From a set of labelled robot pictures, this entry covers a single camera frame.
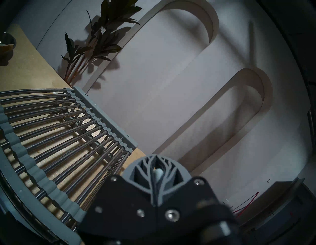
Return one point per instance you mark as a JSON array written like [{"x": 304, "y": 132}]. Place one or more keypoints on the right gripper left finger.
[{"x": 123, "y": 202}]

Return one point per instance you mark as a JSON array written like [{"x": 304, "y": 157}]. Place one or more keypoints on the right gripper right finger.
[{"x": 187, "y": 202}]

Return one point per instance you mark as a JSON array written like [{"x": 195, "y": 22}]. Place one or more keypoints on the round metal plate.
[{"x": 8, "y": 39}]

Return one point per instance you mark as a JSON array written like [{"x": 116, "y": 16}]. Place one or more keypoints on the grey rack with metal bars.
[{"x": 103, "y": 114}]

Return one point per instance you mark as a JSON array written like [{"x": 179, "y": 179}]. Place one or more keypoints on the tall potted plant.
[{"x": 111, "y": 12}]

